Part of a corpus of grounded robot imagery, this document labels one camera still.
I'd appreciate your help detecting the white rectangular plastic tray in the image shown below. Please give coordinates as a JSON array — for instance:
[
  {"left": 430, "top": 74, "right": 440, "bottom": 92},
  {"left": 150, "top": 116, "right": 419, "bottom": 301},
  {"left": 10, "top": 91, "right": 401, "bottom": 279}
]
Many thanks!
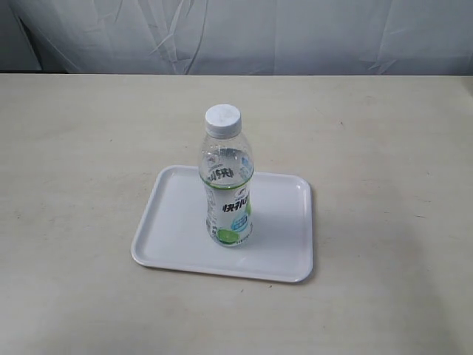
[{"left": 131, "top": 166, "right": 313, "bottom": 283}]

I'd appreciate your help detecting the clear plastic drink bottle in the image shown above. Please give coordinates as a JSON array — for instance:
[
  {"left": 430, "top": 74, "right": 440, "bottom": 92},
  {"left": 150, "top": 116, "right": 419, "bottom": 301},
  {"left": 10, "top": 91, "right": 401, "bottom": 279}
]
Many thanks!
[{"left": 198, "top": 104, "right": 254, "bottom": 247}]

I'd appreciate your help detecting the white backdrop cloth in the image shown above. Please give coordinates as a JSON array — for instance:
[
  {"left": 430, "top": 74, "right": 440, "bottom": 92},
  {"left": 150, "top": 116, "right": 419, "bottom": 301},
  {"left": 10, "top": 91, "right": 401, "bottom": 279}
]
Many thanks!
[{"left": 5, "top": 1, "right": 472, "bottom": 75}]

